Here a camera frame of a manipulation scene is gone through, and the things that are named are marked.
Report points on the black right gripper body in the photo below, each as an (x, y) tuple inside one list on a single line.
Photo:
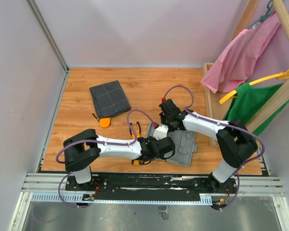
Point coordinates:
[(166, 121)]

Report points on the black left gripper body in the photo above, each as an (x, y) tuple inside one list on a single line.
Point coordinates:
[(153, 139)]

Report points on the orange black pliers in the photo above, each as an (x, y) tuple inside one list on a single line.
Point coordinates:
[(135, 132)]

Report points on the grey plastic tool case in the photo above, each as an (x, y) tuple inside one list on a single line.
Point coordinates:
[(184, 147)]

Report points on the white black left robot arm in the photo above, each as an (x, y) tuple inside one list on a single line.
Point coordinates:
[(84, 148)]

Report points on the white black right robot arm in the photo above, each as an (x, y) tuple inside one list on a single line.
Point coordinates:
[(235, 142)]

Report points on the orange black hex key set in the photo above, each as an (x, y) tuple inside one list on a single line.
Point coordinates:
[(137, 162)]

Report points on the orange tape measure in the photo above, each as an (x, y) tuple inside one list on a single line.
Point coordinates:
[(105, 122)]

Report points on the dark grey checked cloth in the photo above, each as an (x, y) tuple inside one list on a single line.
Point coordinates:
[(109, 100)]

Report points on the pink shirt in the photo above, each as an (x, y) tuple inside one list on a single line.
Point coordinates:
[(237, 61)]

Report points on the green shirt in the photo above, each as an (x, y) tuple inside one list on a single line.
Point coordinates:
[(248, 102)]

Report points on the teal clothes hanger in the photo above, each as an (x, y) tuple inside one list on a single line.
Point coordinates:
[(264, 17)]

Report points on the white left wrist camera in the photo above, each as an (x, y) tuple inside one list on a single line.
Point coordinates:
[(160, 132)]

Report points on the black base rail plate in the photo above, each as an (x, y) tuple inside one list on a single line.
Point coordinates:
[(148, 187)]

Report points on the aluminium frame rail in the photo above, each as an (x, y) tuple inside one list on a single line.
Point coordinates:
[(50, 187)]

